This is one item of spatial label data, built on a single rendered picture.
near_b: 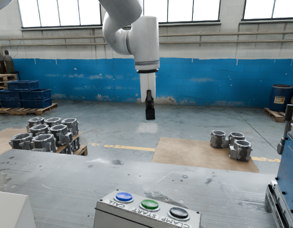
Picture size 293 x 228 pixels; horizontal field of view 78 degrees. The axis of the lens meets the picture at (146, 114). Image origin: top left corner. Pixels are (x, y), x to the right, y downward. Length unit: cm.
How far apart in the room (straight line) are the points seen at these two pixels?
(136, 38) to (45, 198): 68
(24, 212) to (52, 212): 28
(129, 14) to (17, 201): 48
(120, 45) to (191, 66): 484
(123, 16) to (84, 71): 571
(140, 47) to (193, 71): 486
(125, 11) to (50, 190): 72
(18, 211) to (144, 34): 54
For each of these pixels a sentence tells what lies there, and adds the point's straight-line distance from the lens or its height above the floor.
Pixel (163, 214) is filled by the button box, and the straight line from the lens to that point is 33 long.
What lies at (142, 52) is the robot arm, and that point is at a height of 133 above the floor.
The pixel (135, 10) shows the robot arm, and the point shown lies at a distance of 48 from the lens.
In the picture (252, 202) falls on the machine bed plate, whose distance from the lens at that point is 84.
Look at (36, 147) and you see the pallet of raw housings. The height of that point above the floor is 48.
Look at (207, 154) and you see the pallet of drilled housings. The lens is 250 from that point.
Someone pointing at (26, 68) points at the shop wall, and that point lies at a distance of 739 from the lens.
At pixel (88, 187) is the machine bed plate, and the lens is 84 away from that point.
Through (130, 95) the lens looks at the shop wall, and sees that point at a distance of 570.
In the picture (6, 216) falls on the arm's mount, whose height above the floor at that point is 99.
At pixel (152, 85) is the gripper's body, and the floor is 123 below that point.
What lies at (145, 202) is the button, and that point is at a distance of 34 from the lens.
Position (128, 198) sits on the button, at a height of 107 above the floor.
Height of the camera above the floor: 131
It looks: 17 degrees down
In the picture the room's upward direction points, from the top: straight up
